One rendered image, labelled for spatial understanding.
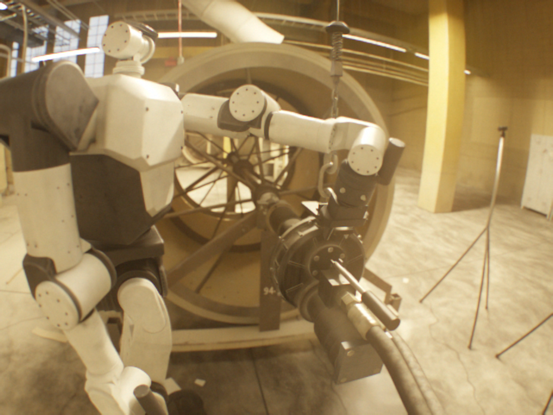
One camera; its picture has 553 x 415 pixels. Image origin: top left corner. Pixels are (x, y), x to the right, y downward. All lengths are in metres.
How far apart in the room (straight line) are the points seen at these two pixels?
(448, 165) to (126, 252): 5.39
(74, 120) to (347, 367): 0.67
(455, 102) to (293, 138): 5.19
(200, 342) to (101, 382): 1.16
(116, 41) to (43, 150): 0.26
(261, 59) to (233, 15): 4.23
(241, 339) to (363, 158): 1.32
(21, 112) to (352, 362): 0.73
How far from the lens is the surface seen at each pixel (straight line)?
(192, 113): 0.70
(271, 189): 1.55
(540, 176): 8.14
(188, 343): 1.67
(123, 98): 0.48
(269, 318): 1.68
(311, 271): 0.80
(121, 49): 0.57
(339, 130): 0.63
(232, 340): 1.67
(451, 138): 5.61
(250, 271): 2.45
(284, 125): 0.60
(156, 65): 12.15
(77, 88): 0.43
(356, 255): 0.85
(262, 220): 1.42
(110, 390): 0.55
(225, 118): 0.63
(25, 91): 0.41
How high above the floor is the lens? 1.31
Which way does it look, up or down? 16 degrees down
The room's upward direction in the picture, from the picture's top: 3 degrees clockwise
